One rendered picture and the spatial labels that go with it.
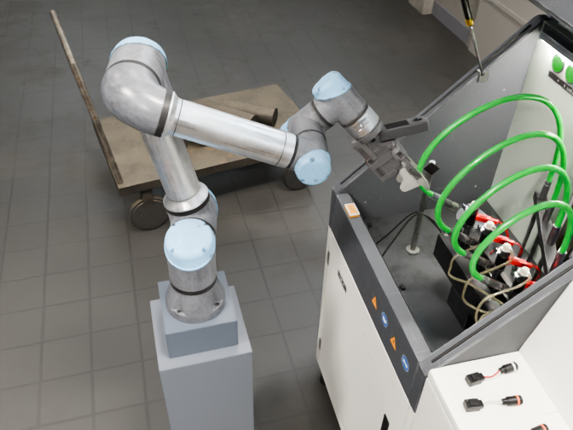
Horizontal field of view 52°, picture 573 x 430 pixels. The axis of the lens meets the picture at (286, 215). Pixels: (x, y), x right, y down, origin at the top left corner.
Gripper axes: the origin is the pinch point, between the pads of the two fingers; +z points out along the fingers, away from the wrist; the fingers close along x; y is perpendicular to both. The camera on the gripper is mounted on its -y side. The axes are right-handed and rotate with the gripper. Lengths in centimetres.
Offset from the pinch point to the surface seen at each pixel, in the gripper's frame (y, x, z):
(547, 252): -11.3, 9.5, 29.8
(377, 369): 44, 4, 35
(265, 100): 61, -206, 3
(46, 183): 177, -175, -52
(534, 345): 2.8, 28.5, 32.9
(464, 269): 7.4, 1.0, 26.3
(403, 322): 24.5, 15.0, 18.7
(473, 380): 16.2, 35.0, 26.1
